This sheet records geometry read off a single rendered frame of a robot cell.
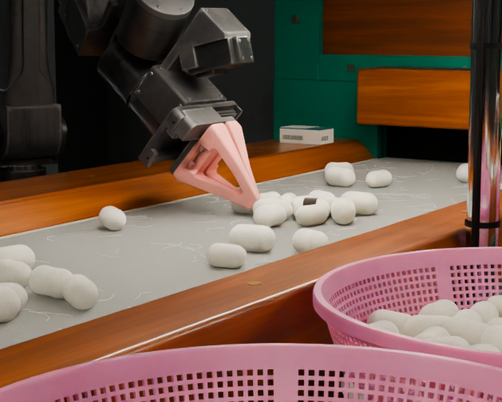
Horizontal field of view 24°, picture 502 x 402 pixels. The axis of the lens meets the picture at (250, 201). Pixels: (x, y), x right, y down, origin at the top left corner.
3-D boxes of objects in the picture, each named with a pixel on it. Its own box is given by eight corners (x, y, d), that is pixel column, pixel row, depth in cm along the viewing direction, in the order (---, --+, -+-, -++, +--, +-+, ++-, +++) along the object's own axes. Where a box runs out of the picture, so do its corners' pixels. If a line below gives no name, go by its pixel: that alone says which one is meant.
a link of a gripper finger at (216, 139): (302, 171, 109) (239, 103, 111) (262, 181, 103) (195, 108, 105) (262, 222, 112) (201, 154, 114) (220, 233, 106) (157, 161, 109)
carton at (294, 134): (279, 142, 148) (279, 127, 148) (293, 139, 151) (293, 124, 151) (320, 145, 145) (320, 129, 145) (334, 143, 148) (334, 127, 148)
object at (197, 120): (289, 175, 107) (224, 104, 109) (247, 184, 101) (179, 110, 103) (248, 226, 110) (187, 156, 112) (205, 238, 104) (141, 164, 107)
